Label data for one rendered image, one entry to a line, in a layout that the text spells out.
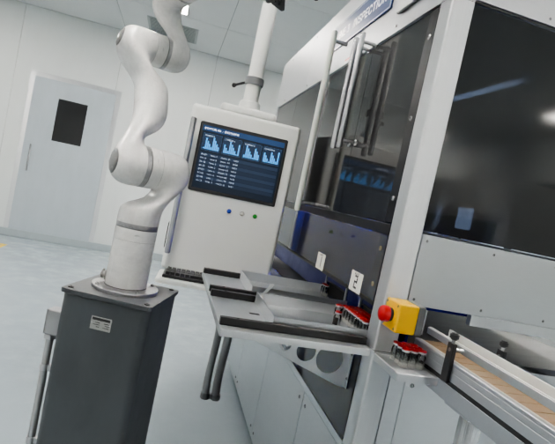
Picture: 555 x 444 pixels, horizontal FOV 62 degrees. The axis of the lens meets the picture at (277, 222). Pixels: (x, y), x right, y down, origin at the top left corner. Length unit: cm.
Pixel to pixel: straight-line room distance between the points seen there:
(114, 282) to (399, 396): 84
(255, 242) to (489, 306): 111
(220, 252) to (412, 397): 112
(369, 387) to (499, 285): 45
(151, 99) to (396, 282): 86
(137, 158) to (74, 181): 543
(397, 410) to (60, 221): 592
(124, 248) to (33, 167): 553
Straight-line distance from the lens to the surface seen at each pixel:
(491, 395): 108
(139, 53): 149
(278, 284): 183
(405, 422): 140
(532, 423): 100
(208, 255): 213
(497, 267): 140
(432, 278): 129
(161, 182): 138
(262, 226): 213
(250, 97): 221
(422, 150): 124
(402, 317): 117
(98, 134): 672
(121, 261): 139
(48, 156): 682
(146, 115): 142
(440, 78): 129
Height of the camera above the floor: 122
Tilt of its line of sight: 3 degrees down
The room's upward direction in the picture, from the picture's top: 12 degrees clockwise
